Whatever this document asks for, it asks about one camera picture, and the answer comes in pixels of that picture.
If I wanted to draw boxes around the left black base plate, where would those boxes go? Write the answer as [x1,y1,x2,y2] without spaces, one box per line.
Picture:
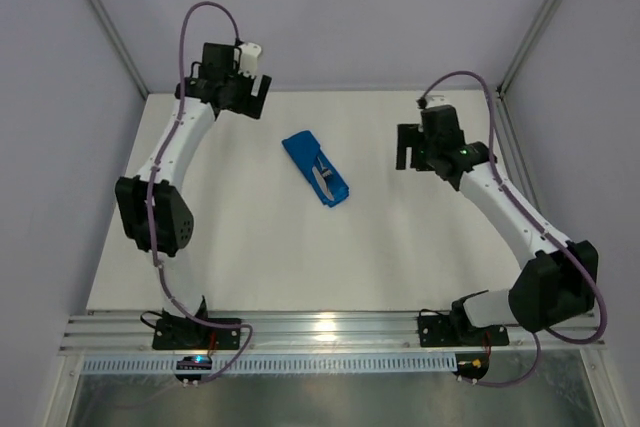
[152,315,240,351]

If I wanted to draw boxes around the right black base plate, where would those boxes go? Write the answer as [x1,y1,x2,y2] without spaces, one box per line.
[416,309,510,348]

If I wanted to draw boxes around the right black controller board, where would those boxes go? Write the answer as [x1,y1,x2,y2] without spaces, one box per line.
[453,357,490,382]

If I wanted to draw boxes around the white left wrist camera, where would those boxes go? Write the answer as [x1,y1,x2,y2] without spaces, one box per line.
[239,42,263,78]

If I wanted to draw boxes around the right aluminium frame post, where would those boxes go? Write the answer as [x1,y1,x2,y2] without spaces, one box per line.
[497,0,563,95]

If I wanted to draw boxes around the left aluminium frame post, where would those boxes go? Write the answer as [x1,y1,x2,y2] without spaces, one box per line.
[84,0,150,100]

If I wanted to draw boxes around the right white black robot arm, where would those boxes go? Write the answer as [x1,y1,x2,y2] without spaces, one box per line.
[396,102,599,333]

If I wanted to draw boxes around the blue cloth napkin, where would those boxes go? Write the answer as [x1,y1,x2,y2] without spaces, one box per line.
[281,130,350,208]

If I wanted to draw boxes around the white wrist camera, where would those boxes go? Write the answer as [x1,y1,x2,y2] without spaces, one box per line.
[416,95,449,110]
[239,42,263,78]

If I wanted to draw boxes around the aluminium front rail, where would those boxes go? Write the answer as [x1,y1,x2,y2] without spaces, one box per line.
[58,309,606,354]

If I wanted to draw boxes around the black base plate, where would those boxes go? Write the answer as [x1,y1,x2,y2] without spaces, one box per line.
[416,309,510,348]
[152,315,240,351]

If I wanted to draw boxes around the silver table knife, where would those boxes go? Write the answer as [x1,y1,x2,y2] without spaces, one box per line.
[312,167,334,201]

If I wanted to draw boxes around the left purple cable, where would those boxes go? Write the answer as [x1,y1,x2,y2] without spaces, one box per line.
[147,1,252,392]

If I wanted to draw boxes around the slotted grey cable duct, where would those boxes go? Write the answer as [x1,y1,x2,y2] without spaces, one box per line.
[81,352,457,375]

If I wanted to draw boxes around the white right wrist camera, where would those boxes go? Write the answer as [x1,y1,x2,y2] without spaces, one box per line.
[416,95,449,110]

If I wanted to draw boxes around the right side aluminium rail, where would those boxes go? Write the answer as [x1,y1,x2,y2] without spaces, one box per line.
[490,86,540,211]

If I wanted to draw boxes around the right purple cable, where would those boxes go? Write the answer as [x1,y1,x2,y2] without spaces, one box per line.
[417,70,609,388]

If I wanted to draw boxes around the left black controller board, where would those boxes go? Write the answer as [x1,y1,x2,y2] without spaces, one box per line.
[174,355,212,383]

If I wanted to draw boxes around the black controller board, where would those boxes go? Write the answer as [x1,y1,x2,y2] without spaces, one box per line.
[174,355,212,383]
[453,357,490,382]

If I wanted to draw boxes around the aluminium frame post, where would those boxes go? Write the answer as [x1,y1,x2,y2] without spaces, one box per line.
[84,0,150,100]
[497,0,563,95]

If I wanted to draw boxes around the purple cable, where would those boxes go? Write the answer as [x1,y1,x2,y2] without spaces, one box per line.
[417,70,609,388]
[147,1,252,392]

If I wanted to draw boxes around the aluminium rail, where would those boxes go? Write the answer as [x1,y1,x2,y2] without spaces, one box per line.
[58,309,606,354]
[490,86,540,211]

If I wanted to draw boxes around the silver fork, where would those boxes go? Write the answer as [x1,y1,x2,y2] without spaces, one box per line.
[316,157,333,178]

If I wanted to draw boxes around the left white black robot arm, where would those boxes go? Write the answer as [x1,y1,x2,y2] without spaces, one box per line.
[115,40,272,328]

